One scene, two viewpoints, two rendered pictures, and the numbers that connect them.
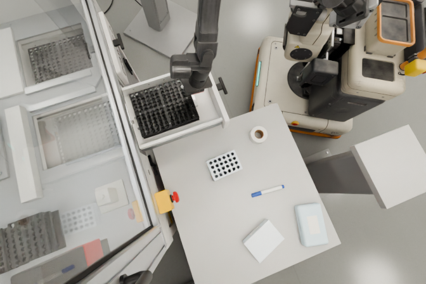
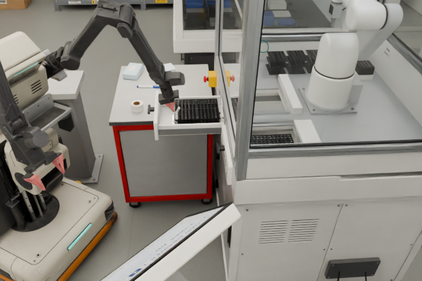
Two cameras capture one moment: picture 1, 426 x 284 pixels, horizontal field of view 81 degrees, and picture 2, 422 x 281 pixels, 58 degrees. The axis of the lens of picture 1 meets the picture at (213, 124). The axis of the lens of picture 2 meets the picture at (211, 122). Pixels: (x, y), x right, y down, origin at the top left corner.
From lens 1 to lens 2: 1.94 m
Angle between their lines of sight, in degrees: 67
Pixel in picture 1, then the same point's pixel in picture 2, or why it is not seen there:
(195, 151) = not seen: hidden behind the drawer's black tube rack
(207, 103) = (164, 116)
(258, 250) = (169, 66)
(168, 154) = not seen: hidden behind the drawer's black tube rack
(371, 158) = (70, 86)
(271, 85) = (77, 215)
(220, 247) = (189, 76)
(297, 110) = (68, 187)
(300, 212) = (136, 73)
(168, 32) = not seen: outside the picture
